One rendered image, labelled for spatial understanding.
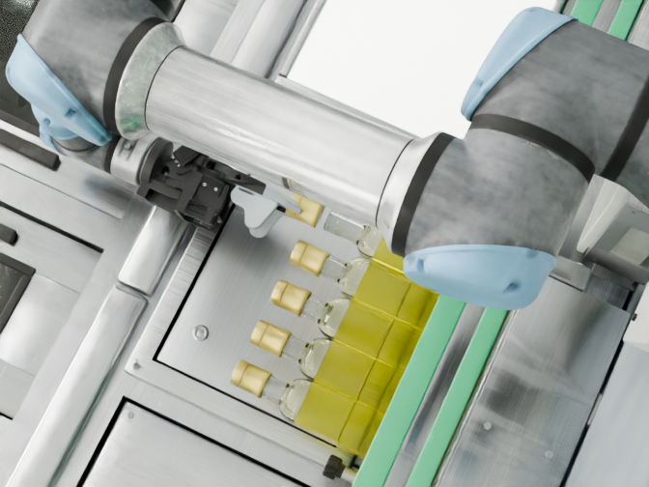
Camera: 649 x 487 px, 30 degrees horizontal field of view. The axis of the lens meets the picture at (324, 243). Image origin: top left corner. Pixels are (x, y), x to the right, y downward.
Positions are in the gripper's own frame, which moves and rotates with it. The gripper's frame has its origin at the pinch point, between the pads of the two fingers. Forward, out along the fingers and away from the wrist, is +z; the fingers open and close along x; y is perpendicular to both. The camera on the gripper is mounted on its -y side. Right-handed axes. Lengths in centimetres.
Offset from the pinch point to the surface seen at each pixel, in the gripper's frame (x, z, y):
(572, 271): 15.3, 35.2, -3.3
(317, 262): 2.6, 6.1, 6.0
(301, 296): 2.9, 6.1, 10.8
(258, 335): 3.2, 3.2, 17.7
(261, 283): -11.6, -1.6, 9.9
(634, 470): 51, 44, 18
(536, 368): 16.4, 35.7, 9.1
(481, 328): 14.5, 28.2, 7.0
